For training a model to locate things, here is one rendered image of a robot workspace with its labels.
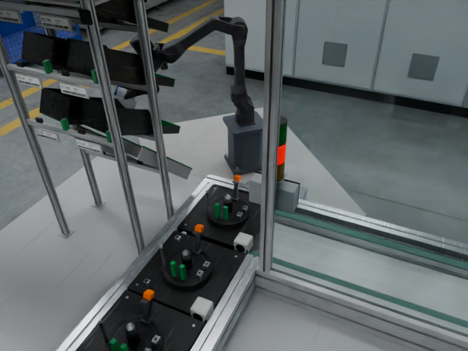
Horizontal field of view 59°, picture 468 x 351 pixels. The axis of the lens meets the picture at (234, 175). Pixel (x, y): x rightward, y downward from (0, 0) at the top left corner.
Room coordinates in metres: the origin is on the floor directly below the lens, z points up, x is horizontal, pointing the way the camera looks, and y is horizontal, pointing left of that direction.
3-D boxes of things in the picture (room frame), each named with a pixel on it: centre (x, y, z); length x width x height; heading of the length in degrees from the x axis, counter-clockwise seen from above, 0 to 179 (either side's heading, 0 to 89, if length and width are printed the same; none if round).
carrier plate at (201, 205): (1.00, 0.02, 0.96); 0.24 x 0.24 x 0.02; 64
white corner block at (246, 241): (0.87, -0.02, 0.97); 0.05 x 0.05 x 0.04; 64
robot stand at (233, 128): (1.44, -0.05, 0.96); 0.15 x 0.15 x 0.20; 18
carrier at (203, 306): (0.77, 0.13, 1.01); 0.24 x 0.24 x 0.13; 64
